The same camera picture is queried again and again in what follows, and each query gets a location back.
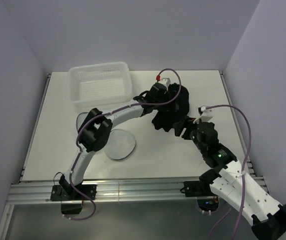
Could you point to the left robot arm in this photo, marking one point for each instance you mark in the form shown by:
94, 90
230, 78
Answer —
136, 108

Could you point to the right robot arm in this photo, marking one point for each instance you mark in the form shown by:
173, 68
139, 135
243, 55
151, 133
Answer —
227, 180

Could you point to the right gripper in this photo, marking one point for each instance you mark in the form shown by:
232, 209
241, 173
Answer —
188, 122

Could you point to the black bra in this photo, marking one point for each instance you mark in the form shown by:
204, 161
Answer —
168, 115

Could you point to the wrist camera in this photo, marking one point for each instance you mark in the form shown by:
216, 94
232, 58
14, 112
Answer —
205, 115
163, 81

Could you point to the white mesh laundry bag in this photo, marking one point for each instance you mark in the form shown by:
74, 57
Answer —
119, 142

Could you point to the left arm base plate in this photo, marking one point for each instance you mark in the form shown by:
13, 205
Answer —
58, 194

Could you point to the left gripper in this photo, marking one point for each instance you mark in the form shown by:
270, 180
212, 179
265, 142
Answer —
166, 95

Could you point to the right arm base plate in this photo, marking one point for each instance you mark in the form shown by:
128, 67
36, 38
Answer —
197, 188

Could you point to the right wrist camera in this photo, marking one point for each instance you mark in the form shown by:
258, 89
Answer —
205, 115

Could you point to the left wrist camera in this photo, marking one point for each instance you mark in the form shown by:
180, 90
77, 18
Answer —
163, 81

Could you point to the white plastic basket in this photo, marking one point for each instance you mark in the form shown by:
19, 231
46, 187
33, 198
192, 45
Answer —
100, 84

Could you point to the aluminium rail frame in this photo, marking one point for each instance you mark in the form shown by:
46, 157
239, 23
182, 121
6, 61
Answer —
159, 165

